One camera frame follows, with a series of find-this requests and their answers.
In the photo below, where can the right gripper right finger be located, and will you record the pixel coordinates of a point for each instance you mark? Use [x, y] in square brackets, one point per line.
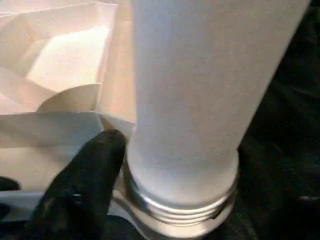
[280, 200]

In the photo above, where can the white plastic table top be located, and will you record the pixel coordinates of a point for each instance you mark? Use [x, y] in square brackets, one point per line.
[60, 60]

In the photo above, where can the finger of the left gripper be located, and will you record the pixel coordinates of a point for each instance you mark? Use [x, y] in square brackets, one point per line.
[9, 184]
[4, 212]

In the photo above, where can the black work mat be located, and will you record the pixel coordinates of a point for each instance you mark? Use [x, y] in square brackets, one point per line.
[285, 125]

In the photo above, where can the white plastic table leg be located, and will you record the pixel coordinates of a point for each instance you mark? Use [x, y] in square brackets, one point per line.
[200, 75]

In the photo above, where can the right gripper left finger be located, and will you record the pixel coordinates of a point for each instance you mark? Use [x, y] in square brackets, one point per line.
[85, 190]

